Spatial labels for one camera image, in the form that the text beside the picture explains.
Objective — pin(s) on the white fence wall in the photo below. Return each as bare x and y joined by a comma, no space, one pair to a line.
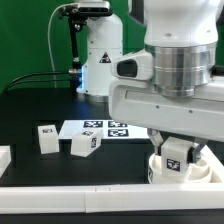
111,198

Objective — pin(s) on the white left fence piece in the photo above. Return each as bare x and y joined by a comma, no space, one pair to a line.
5,158

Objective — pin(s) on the grey overhead camera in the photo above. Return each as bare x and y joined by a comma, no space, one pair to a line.
95,8

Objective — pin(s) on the white marker base plate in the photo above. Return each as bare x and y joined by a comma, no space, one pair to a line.
110,128

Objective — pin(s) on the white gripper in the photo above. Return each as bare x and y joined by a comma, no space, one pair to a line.
202,115

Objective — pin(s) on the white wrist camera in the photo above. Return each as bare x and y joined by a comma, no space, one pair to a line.
135,65

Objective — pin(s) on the white round stool seat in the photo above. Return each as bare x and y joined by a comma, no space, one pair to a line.
199,172

